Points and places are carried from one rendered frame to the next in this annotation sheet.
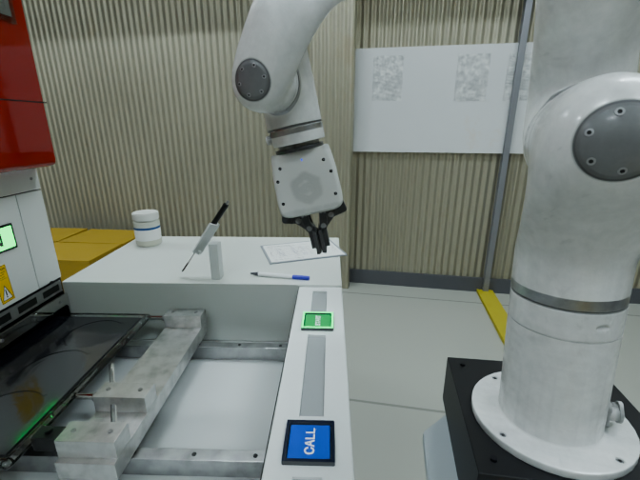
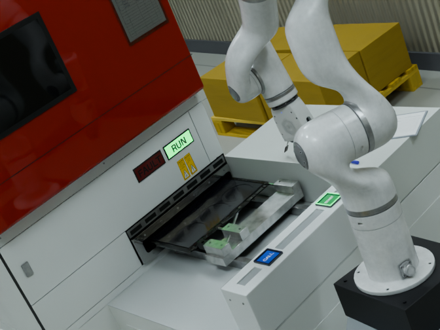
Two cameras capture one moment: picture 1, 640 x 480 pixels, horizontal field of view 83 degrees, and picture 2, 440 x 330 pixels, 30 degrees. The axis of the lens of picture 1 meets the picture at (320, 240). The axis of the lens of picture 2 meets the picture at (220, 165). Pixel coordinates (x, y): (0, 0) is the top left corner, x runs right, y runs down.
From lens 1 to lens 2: 177 cm
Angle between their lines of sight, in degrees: 50
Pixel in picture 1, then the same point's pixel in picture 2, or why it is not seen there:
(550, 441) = (370, 277)
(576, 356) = (357, 236)
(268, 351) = not seen: hidden behind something
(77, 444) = (210, 248)
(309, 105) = (274, 86)
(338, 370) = (308, 231)
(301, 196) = (288, 131)
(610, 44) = (340, 90)
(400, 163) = not seen: outside the picture
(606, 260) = (344, 194)
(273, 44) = (233, 82)
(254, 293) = not seen: hidden behind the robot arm
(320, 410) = (285, 247)
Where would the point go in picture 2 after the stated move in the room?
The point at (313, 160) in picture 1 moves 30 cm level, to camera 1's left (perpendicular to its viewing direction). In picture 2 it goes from (287, 112) to (208, 112)
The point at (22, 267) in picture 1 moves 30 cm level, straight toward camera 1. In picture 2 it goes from (198, 152) to (192, 196)
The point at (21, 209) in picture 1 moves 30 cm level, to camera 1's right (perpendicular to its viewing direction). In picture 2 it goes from (192, 118) to (259, 119)
